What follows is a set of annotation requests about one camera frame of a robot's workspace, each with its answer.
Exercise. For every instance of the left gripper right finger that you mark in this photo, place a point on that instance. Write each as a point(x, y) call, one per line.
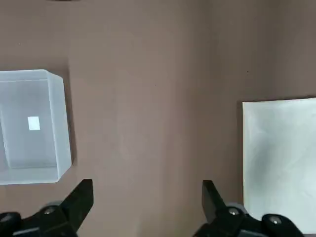
point(214, 209)

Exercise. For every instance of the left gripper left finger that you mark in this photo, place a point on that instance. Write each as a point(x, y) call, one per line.
point(74, 209)

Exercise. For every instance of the beige tablecloth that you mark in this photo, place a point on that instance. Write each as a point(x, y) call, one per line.
point(284, 160)

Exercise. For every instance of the translucent plastic bin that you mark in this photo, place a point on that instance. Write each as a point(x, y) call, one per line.
point(58, 123)

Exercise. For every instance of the white label sticker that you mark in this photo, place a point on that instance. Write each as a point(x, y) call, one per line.
point(33, 123)

